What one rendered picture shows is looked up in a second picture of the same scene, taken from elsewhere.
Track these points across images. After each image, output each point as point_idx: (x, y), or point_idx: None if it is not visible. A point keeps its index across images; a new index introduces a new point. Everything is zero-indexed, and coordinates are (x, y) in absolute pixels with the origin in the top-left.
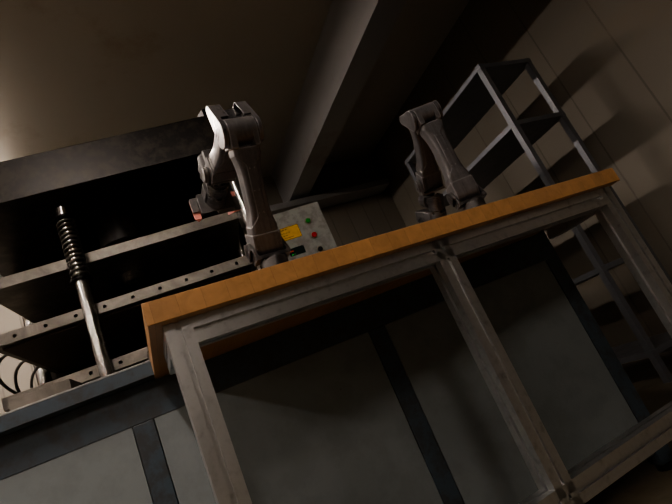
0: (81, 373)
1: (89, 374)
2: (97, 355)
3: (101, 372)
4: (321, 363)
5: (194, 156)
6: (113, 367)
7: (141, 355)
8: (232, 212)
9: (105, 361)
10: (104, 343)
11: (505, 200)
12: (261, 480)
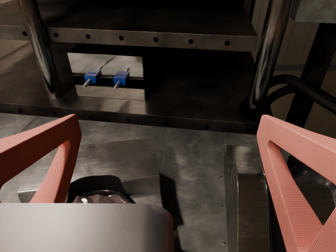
0: (14, 29)
1: (23, 33)
2: (25, 23)
3: (31, 44)
4: None
5: None
6: (46, 40)
7: (79, 37)
8: (282, 236)
9: (35, 34)
10: (32, 9)
11: None
12: None
